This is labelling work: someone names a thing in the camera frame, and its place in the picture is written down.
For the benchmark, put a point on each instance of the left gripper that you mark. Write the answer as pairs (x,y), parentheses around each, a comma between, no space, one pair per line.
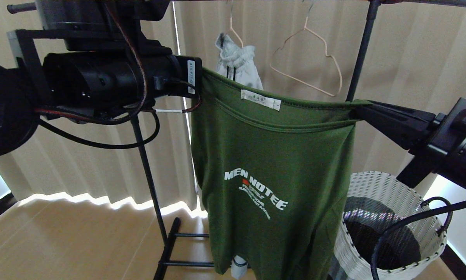
(174,77)

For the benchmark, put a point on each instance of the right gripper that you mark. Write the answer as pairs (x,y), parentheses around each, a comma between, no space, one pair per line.
(450,144)

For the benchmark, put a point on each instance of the pale grey shorts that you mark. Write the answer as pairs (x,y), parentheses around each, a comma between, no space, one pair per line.
(238,60)

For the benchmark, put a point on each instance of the pink clothes hanger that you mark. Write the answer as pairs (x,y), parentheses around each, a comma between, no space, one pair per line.
(337,72)
(237,37)

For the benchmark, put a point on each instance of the green garment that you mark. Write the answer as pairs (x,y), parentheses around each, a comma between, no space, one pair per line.
(275,155)

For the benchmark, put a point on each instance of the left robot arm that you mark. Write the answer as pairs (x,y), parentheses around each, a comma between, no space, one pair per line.
(81,81)

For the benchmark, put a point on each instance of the white laundry basket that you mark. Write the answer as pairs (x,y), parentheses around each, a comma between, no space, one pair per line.
(380,186)

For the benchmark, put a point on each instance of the black clothes rack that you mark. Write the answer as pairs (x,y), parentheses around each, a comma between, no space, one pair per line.
(363,50)

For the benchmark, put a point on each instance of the beige curtain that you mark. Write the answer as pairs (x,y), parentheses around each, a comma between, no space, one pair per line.
(411,46)

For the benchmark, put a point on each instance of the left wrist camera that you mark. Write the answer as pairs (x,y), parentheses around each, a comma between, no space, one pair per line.
(73,15)

